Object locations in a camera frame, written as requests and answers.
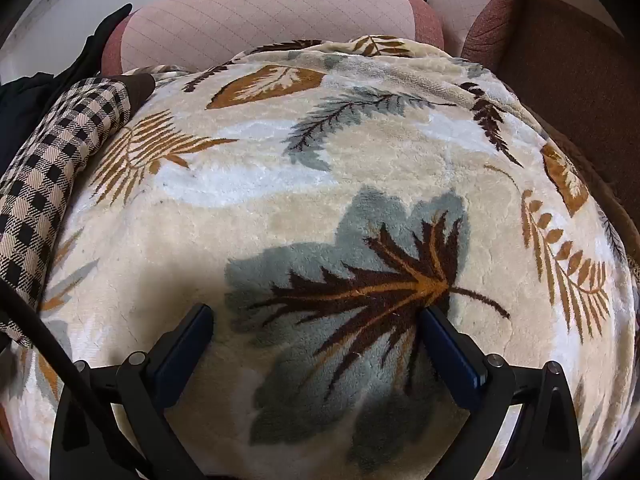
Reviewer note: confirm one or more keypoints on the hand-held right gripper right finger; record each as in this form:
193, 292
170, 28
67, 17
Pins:
452, 360

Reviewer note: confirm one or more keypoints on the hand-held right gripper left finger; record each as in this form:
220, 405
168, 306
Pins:
184, 352

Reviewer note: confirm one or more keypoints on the beige black checkered garment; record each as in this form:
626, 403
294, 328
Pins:
50, 175

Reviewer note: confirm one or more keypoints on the leaf print plush blanket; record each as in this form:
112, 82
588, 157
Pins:
310, 160

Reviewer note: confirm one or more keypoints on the brown sofa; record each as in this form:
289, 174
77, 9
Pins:
565, 65

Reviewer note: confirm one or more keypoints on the pink quilted bolster cushion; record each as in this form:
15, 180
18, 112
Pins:
265, 15

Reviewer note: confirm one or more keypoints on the pink quilted sofa cushion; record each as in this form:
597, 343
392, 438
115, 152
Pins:
465, 10

